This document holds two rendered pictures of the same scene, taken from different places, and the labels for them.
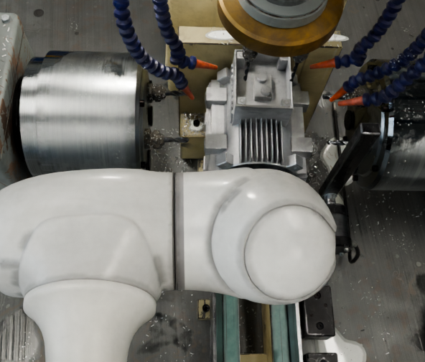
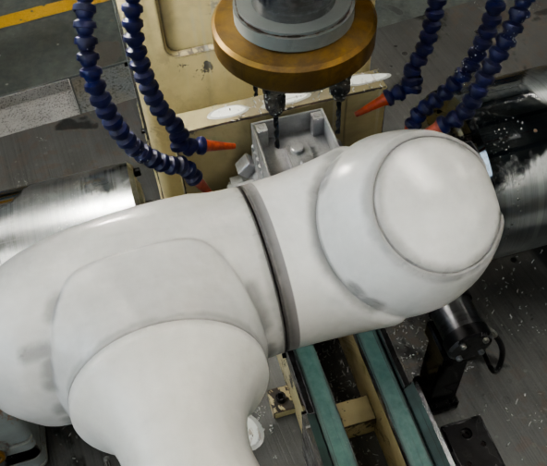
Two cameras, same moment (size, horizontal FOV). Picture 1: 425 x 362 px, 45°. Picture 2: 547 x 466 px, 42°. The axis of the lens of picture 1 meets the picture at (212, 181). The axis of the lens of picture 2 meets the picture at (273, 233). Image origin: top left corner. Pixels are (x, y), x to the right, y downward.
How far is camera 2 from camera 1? 0.14 m
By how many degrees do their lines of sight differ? 14
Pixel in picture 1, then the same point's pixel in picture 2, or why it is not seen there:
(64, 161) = not seen: hidden behind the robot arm
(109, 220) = (168, 244)
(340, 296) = (499, 431)
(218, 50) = (229, 132)
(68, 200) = (101, 239)
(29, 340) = not seen: outside the picture
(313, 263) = (475, 206)
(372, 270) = (528, 381)
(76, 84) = (50, 215)
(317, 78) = not seen: hidden behind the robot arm
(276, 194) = (391, 135)
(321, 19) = (354, 30)
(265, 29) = (288, 57)
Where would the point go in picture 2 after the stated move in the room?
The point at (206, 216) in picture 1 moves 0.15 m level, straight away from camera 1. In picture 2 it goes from (302, 208) to (260, 36)
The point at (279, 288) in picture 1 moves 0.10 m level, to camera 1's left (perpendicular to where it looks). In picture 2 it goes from (441, 253) to (233, 285)
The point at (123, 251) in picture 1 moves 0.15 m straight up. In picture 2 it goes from (201, 278) to (148, 23)
